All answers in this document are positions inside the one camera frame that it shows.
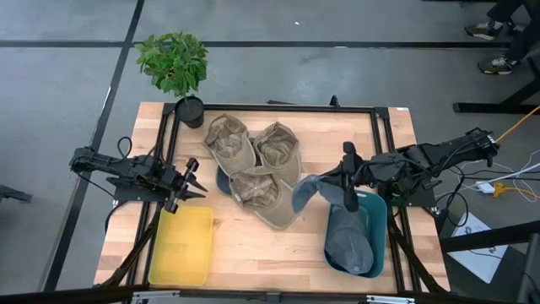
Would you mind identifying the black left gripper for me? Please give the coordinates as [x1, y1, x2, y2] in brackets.
[162, 157, 208, 214]

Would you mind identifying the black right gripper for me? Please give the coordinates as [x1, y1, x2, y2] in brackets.
[322, 141, 406, 214]

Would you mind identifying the blue denim baseball cap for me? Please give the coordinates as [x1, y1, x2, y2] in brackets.
[214, 164, 233, 198]
[291, 174, 359, 214]
[324, 204, 375, 275]

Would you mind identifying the tan baseball cap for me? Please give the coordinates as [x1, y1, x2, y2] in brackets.
[201, 112, 257, 177]
[252, 121, 303, 187]
[228, 166, 301, 231]

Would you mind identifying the yellow plastic bin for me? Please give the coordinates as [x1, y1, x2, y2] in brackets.
[147, 205, 215, 287]

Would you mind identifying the teal plastic bin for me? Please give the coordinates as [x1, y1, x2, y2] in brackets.
[323, 187, 388, 280]

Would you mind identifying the potted green plant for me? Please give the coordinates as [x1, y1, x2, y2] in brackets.
[134, 31, 210, 130]

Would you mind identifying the black desk foot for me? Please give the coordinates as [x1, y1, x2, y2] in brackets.
[452, 57, 540, 115]

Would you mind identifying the black bar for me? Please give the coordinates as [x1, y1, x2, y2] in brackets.
[440, 220, 540, 254]

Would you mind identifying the white paper sheet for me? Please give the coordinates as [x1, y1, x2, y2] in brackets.
[446, 210, 510, 285]

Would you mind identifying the grey stand foot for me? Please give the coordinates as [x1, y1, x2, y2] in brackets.
[0, 183, 34, 204]

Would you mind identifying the person's shoe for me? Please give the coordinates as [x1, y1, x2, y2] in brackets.
[478, 56, 519, 76]
[463, 20, 503, 41]

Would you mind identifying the dark chair part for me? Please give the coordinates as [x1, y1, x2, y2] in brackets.
[516, 231, 540, 304]

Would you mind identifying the person's leg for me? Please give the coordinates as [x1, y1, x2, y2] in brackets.
[487, 0, 527, 24]
[505, 0, 540, 62]

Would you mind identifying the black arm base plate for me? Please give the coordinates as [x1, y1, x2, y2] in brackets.
[376, 175, 438, 209]
[107, 175, 175, 204]

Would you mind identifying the black metal table frame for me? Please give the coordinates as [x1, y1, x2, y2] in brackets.
[0, 95, 490, 304]

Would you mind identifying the silver metal bracket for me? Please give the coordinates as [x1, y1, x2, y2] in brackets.
[365, 295, 417, 304]
[132, 290, 181, 304]

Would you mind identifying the yellow cord with plug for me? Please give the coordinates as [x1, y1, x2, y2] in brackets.
[492, 182, 540, 200]

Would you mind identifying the thick white cable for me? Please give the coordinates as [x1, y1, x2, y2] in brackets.
[489, 162, 540, 186]

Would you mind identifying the yellow power cord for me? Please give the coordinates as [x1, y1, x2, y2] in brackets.
[495, 105, 540, 143]

